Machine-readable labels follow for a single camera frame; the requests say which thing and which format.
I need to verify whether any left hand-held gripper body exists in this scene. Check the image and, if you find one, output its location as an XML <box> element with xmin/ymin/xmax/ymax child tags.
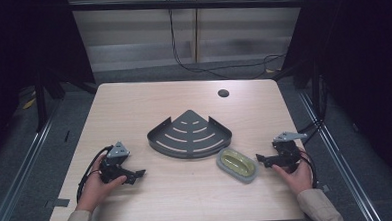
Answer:
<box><xmin>98</xmin><ymin>140</ymin><xmax>133</xmax><ymax>185</ymax></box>

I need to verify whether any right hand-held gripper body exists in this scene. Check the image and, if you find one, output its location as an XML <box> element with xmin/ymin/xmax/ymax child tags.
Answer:
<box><xmin>271</xmin><ymin>130</ymin><xmax>311</xmax><ymax>171</ymax></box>

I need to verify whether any person's right hand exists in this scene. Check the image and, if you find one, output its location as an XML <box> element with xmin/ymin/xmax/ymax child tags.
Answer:
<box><xmin>270</xmin><ymin>147</ymin><xmax>315</xmax><ymax>197</ymax></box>

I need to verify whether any person's left hand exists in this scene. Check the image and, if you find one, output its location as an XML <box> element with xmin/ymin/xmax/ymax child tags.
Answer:
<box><xmin>73</xmin><ymin>153</ymin><xmax>129</xmax><ymax>214</ymax></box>

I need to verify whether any yellow-green soap dish insert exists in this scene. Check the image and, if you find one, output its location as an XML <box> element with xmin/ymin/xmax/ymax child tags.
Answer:
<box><xmin>220</xmin><ymin>148</ymin><xmax>257</xmax><ymax>178</ymax></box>

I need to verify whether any grey soap dish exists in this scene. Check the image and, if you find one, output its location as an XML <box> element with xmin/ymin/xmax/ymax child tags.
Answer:
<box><xmin>215</xmin><ymin>146</ymin><xmax>260</xmax><ymax>187</ymax></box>

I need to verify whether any dark grey corner shelf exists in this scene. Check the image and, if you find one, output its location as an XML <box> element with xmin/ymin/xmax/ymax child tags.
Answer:
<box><xmin>145</xmin><ymin>107</ymin><xmax>234</xmax><ymax>162</ymax></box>

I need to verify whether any grey tape strip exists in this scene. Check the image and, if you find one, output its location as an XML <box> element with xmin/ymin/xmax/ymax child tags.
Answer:
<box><xmin>43</xmin><ymin>197</ymin><xmax>71</xmax><ymax>209</ymax></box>

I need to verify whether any black metal stand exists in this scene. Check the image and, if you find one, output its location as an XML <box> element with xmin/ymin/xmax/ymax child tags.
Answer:
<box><xmin>32</xmin><ymin>71</ymin><xmax>50</xmax><ymax>134</ymax></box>

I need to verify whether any yellow floor tape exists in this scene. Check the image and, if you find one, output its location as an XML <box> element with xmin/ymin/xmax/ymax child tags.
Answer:
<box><xmin>21</xmin><ymin>96</ymin><xmax>38</xmax><ymax>111</ymax></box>

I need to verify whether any black curtain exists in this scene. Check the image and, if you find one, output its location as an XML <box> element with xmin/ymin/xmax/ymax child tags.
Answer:
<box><xmin>0</xmin><ymin>0</ymin><xmax>100</xmax><ymax>160</ymax></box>
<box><xmin>278</xmin><ymin>0</ymin><xmax>392</xmax><ymax>198</ymax></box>

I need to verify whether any right hand-held gripper black cable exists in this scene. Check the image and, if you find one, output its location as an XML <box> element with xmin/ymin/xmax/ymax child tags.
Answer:
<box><xmin>297</xmin><ymin>147</ymin><xmax>320</xmax><ymax>190</ymax></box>

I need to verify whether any hand-held gripper black cable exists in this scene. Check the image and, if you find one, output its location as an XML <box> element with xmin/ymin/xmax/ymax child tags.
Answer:
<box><xmin>297</xmin><ymin>147</ymin><xmax>320</xmax><ymax>190</ymax></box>
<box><xmin>73</xmin><ymin>144</ymin><xmax>118</xmax><ymax>204</ymax></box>

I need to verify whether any left hand-held gripper black cable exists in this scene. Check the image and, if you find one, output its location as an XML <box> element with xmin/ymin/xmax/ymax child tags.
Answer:
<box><xmin>73</xmin><ymin>144</ymin><xmax>118</xmax><ymax>204</ymax></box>

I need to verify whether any black floor cable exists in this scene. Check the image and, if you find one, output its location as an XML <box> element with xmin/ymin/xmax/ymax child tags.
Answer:
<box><xmin>295</xmin><ymin>117</ymin><xmax>327</xmax><ymax>145</ymax></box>

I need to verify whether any metal floor rail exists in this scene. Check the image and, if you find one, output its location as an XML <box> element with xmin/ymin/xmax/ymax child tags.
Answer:
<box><xmin>296</xmin><ymin>87</ymin><xmax>383</xmax><ymax>221</ymax></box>
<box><xmin>0</xmin><ymin>105</ymin><xmax>68</xmax><ymax>221</ymax></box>

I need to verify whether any black wall cable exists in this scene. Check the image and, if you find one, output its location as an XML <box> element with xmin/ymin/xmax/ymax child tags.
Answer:
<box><xmin>168</xmin><ymin>3</ymin><xmax>288</xmax><ymax>84</ymax></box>

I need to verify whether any black horizontal frame bar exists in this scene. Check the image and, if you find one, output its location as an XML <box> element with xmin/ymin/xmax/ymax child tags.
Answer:
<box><xmin>68</xmin><ymin>0</ymin><xmax>307</xmax><ymax>19</ymax></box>

